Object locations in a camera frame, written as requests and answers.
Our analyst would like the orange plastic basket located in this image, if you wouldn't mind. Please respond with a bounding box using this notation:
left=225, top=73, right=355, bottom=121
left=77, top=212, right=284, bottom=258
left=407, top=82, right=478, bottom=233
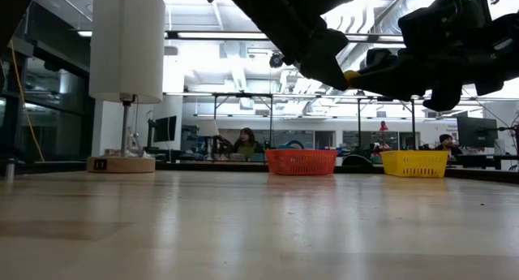
left=265, top=149, right=338, bottom=176

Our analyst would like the yellow cable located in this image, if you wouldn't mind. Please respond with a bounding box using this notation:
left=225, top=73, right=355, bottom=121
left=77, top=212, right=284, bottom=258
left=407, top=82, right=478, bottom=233
left=10, top=39, right=45, bottom=163

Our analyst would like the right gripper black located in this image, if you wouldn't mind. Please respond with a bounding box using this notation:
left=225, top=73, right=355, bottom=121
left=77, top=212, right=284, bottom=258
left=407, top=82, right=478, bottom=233
left=350, top=0, right=492, bottom=113

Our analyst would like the white lamp with wooden base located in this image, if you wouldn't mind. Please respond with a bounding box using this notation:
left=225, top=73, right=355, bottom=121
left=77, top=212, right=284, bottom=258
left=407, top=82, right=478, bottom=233
left=87, top=0, right=166, bottom=174

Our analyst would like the person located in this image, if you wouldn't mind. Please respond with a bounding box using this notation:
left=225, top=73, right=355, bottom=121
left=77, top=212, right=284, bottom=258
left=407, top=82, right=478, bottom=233
left=431, top=132, right=461, bottom=156
left=221, top=127, right=267, bottom=162

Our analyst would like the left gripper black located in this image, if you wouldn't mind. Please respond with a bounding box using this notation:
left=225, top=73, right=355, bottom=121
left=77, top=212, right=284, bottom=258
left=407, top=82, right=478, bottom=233
left=206, top=0, right=356, bottom=92

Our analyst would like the small black monitor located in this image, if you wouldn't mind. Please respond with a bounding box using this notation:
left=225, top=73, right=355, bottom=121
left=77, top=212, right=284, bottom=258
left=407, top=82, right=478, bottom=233
left=148, top=115, right=178, bottom=151

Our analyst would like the black background workstation frame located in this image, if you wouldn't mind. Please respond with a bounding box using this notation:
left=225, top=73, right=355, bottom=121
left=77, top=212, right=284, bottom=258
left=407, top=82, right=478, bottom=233
left=212, top=92, right=417, bottom=151

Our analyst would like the large black monitor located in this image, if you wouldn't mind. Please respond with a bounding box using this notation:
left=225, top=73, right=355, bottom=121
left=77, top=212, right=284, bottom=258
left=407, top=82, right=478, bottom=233
left=457, top=116, right=499, bottom=149

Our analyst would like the black aluminium table frame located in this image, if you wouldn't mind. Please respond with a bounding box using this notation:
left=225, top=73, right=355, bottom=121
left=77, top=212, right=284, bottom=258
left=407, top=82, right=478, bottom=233
left=0, top=160, right=519, bottom=184

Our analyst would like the black beam with light strips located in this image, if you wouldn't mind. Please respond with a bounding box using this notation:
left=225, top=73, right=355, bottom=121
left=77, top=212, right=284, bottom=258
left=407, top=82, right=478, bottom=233
left=165, top=30, right=406, bottom=45

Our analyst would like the small background table lamp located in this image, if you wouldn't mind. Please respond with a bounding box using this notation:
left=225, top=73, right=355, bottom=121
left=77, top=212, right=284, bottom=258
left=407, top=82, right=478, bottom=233
left=198, top=119, right=220, bottom=162

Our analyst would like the silver metal post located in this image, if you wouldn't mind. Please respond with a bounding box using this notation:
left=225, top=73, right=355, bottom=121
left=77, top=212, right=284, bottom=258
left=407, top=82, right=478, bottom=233
left=4, top=157, right=16, bottom=183

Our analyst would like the yellow plastic basket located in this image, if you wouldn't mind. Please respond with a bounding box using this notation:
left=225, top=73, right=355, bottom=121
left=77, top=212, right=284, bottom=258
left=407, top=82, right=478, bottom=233
left=380, top=149, right=450, bottom=179

